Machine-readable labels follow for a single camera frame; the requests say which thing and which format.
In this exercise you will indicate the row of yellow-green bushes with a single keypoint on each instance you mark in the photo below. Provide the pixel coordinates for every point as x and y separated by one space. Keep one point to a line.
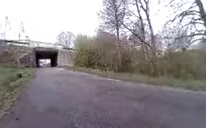
101 53

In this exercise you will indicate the grey asphalt path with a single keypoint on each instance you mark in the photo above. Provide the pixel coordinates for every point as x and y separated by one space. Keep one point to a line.
91 100

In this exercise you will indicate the concrete underpass bridge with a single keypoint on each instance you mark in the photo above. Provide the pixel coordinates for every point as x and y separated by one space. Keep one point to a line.
65 56

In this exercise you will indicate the narrow grass verge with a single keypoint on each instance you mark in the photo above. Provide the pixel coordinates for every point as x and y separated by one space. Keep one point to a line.
141 79

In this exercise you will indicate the bare trees behind bridge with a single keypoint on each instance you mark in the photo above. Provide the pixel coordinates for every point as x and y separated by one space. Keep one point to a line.
65 38

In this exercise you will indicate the brown bushes by bridge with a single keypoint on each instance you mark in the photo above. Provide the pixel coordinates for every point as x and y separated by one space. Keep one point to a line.
11 56

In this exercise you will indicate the grass verge with dry leaves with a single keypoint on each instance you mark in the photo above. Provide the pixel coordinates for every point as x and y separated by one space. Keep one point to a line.
4 80

